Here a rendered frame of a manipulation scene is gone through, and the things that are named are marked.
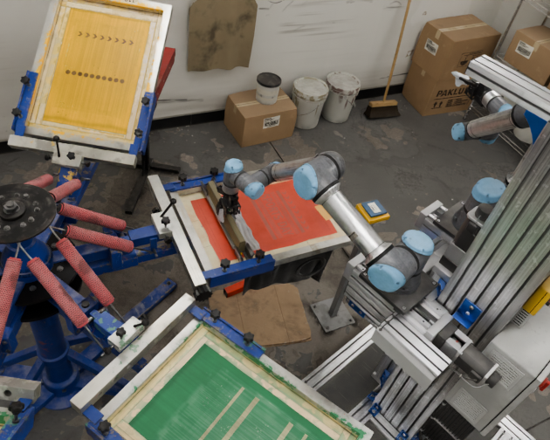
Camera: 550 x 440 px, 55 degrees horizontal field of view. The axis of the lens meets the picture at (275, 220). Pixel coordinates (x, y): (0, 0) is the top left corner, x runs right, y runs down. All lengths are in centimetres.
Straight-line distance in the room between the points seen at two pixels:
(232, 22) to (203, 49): 29
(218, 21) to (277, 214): 201
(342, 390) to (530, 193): 161
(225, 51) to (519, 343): 308
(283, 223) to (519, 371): 119
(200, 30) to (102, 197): 141
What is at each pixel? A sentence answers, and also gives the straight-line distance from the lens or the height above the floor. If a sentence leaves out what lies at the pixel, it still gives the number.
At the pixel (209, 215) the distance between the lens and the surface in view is 255.
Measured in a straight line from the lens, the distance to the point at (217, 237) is 245.
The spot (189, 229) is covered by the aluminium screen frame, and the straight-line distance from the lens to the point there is 243.
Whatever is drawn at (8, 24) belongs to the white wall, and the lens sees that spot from 396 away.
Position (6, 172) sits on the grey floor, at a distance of 433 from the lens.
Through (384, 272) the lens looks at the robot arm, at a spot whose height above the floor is 146.
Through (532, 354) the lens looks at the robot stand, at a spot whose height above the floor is 123.
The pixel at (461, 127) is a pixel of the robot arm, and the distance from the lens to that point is 236.
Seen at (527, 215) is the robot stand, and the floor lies 173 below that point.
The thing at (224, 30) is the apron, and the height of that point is 86.
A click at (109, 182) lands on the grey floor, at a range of 412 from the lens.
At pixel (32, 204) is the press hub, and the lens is 214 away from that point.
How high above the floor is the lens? 278
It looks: 45 degrees down
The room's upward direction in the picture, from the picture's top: 12 degrees clockwise
